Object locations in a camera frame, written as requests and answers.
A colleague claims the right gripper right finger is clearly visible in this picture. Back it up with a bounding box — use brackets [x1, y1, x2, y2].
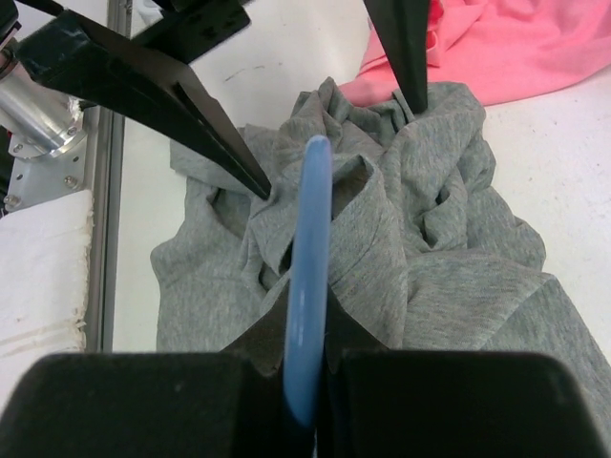
[324, 285, 610, 457]

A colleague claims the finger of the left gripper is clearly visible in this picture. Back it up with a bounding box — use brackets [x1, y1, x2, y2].
[16, 10, 271, 199]
[364, 0, 431, 114]

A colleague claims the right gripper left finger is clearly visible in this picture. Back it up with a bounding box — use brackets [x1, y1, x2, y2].
[1, 293, 292, 457]

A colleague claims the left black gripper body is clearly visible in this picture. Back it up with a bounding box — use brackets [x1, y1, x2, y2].
[133, 0, 251, 64]

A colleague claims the blue wire hanger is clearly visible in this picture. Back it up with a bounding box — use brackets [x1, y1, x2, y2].
[283, 135, 332, 430]

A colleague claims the grey t shirt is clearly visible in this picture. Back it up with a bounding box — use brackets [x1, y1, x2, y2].
[151, 80, 610, 441]

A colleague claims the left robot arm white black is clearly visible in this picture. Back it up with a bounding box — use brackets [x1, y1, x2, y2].
[1, 1, 271, 198]

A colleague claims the pink t shirt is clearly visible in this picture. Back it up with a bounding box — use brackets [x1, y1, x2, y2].
[341, 0, 610, 106]

